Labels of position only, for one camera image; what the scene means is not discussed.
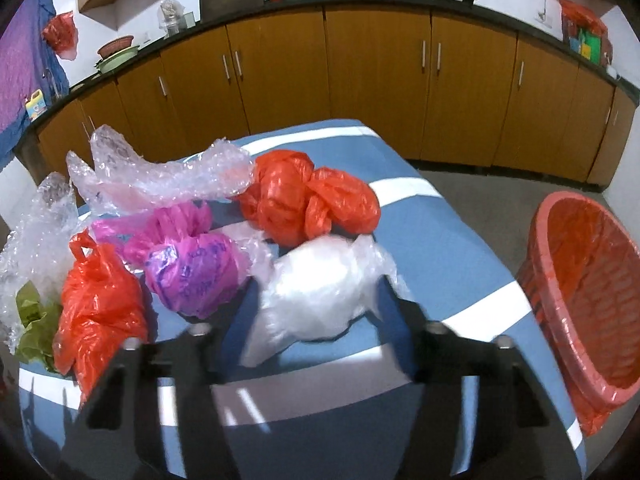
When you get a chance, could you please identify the purple blue curtain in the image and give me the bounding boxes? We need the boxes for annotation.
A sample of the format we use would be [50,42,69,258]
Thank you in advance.
[0,0,70,166]

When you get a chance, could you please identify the red plastic bag rear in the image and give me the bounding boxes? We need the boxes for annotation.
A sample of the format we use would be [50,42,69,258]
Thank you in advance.
[235,150,381,248]

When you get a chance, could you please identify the glass jar with bag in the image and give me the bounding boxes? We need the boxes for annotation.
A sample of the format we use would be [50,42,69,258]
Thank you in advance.
[158,0,195,37]

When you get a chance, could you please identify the pinkish bubble wrap sheet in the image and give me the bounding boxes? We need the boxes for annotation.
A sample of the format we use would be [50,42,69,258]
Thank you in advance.
[66,125,254,216]

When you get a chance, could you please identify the hanging red plastic bag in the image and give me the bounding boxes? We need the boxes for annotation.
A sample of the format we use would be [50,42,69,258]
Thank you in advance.
[42,11,79,61]

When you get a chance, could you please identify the red plastic bag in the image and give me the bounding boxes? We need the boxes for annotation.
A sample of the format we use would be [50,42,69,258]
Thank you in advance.
[42,11,79,61]
[52,231,149,402]
[235,150,381,248]

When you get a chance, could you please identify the magenta purple plastic bag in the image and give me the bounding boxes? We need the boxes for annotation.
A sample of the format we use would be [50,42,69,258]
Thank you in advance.
[91,202,250,320]

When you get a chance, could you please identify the red lined trash basket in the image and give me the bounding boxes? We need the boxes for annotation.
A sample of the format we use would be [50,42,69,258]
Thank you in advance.
[516,191,639,437]

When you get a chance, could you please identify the clear bubble wrap bag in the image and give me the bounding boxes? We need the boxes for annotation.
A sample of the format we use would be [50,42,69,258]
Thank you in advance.
[1,172,81,352]

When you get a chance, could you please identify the green plastic bag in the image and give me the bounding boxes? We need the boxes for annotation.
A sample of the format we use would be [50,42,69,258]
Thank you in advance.
[15,282,62,372]

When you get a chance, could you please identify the wooden lower cabinets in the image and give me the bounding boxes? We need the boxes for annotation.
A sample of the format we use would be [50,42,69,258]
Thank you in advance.
[15,0,639,188]

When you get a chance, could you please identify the yellow detergent jug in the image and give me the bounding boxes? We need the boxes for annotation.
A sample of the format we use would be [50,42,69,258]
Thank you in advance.
[25,89,48,122]

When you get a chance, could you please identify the white clear plastic bag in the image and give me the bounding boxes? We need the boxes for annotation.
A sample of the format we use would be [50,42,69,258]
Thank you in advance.
[231,234,411,368]

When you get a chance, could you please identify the green and red basins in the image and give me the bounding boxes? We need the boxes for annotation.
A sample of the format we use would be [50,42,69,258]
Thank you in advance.
[96,35,139,74]

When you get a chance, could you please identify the red plastic bag front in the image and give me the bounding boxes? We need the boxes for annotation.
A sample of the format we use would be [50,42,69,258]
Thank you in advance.
[52,231,149,402]

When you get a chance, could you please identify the red bag with groceries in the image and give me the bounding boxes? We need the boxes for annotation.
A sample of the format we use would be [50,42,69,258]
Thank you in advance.
[560,0,613,67]

